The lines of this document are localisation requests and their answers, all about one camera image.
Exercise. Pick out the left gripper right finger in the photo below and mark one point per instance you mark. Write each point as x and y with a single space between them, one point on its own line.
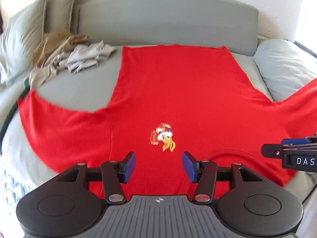
204 174

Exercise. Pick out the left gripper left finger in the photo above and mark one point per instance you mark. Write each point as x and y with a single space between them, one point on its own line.
114 174

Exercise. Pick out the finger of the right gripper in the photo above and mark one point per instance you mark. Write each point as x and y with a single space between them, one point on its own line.
302 141

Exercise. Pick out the red t-shirt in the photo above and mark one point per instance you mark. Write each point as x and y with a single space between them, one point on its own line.
168 100

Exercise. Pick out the light blue-grey armrest cushion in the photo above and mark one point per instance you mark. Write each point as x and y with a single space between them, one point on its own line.
285 68

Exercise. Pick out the blue patterned rug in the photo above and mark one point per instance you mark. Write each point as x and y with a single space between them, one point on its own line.
11 193

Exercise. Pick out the light grey crumpled garment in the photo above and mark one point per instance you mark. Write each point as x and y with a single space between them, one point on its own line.
80 58

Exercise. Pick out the left sofa seat cushion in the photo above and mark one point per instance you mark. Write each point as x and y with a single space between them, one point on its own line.
9 102

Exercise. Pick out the tan crumpled garment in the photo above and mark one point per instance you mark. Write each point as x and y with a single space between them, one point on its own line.
56 42

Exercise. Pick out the grey sofa backrest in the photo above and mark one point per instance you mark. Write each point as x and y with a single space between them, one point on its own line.
208 23

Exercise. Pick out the olive throw pillow front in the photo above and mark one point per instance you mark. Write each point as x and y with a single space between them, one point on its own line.
22 36

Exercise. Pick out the olive throw pillow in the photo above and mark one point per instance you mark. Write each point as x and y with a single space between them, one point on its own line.
22 36
58 15

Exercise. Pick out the olive throw pillow rear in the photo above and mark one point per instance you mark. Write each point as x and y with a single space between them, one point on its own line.
58 15

